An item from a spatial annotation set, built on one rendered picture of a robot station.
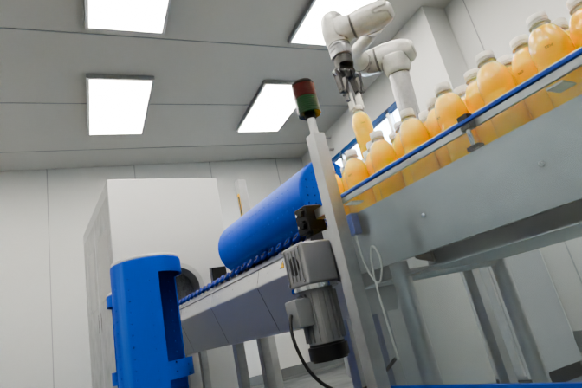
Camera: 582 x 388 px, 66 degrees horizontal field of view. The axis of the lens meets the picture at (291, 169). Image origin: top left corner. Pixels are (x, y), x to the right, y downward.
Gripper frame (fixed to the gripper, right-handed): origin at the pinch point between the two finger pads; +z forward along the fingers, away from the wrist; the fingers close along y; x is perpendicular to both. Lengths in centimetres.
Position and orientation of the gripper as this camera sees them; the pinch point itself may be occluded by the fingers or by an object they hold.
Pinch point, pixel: (355, 102)
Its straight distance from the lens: 177.4
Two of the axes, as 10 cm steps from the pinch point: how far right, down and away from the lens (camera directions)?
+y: -8.5, 0.1, -5.2
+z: 2.1, 9.2, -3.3
